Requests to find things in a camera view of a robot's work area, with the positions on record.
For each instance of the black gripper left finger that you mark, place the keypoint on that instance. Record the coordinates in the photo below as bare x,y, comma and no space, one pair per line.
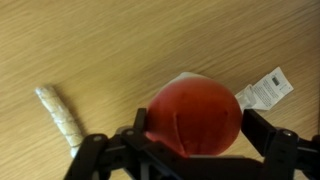
91,153

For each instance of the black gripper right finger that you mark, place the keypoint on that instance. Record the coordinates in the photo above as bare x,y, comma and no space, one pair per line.
276,150

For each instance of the red turnip plushie green leaves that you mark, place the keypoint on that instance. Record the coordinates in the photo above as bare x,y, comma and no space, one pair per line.
196,113

